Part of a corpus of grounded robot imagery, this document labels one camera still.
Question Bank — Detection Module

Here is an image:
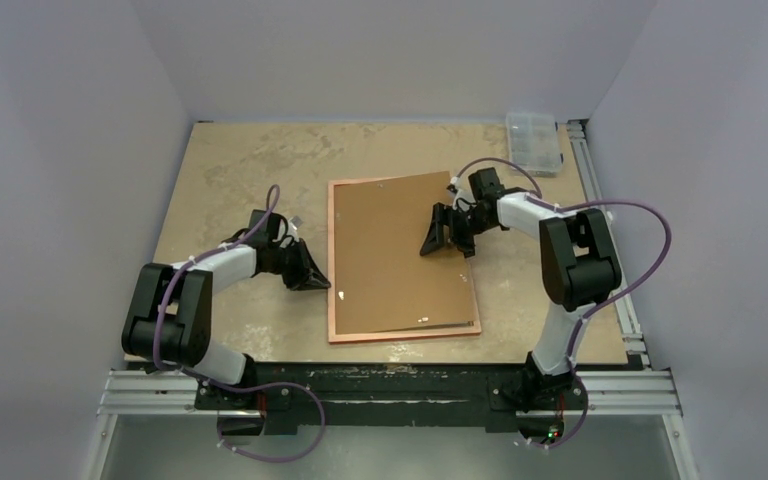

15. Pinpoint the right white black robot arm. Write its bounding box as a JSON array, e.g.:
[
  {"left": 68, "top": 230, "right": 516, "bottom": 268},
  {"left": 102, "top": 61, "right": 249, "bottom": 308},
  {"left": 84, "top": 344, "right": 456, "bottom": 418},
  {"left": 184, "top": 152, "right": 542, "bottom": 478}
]
[{"left": 419, "top": 189, "right": 622, "bottom": 407}]

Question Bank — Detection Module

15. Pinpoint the clear plastic organizer box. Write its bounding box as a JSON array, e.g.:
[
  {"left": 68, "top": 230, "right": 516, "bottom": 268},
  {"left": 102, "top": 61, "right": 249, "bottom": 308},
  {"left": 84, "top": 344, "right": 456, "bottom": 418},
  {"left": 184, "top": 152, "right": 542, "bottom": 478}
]
[{"left": 506, "top": 111, "right": 563, "bottom": 177}]

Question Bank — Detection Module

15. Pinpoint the aluminium rail frame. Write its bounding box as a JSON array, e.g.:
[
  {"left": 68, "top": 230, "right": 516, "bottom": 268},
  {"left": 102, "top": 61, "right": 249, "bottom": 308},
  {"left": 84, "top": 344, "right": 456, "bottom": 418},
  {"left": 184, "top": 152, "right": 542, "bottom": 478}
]
[{"left": 100, "top": 122, "right": 679, "bottom": 479}]

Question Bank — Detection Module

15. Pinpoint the brown cardboard backing board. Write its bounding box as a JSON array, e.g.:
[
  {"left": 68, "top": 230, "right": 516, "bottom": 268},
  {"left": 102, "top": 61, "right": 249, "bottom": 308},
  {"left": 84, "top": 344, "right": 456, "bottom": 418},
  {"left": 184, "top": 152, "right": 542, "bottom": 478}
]
[{"left": 332, "top": 170, "right": 481, "bottom": 337}]

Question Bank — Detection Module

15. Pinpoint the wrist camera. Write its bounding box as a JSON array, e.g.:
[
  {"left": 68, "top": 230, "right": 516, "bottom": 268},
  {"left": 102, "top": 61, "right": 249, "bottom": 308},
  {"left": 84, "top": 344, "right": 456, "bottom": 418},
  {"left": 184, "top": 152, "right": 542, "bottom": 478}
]
[
  {"left": 447, "top": 167, "right": 505, "bottom": 203},
  {"left": 281, "top": 216, "right": 302, "bottom": 241}
]

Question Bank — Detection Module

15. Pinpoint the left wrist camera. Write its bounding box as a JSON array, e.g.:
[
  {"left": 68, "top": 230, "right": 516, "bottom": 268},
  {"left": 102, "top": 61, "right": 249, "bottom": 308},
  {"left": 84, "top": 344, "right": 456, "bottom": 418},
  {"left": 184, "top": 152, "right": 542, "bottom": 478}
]
[{"left": 281, "top": 216, "right": 302, "bottom": 241}]

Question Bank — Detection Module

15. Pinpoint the black mounting base plate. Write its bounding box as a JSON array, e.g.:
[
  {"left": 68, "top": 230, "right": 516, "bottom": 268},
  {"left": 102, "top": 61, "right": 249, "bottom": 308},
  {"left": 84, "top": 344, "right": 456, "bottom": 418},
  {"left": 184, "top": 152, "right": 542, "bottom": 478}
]
[{"left": 195, "top": 361, "right": 588, "bottom": 444}]

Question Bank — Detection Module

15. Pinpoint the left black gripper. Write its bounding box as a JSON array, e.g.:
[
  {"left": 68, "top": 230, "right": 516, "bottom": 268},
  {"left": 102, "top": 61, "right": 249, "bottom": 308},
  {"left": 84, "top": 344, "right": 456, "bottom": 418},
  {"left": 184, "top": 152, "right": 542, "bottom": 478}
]
[{"left": 265, "top": 238, "right": 329, "bottom": 292}]

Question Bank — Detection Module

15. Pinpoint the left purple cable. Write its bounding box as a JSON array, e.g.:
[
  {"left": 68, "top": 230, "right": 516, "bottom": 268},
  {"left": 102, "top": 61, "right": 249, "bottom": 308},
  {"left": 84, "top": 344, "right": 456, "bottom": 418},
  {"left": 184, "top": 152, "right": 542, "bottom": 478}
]
[{"left": 152, "top": 184, "right": 327, "bottom": 465}]

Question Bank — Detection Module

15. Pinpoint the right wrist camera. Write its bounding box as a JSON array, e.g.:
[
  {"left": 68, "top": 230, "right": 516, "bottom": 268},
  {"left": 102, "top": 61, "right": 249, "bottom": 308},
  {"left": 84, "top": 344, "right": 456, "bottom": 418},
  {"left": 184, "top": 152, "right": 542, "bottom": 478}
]
[{"left": 447, "top": 167, "right": 505, "bottom": 203}]

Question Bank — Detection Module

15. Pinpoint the red picture frame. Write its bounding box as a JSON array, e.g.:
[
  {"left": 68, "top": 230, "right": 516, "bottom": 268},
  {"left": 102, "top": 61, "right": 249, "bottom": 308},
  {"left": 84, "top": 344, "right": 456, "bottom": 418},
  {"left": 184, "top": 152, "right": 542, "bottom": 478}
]
[{"left": 326, "top": 173, "right": 483, "bottom": 345}]

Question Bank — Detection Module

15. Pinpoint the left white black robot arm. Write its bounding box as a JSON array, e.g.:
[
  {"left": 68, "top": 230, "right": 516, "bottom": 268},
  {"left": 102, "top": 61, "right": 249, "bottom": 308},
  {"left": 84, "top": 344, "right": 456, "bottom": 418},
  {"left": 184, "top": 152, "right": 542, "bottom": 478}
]
[{"left": 121, "top": 210, "right": 331, "bottom": 409}]

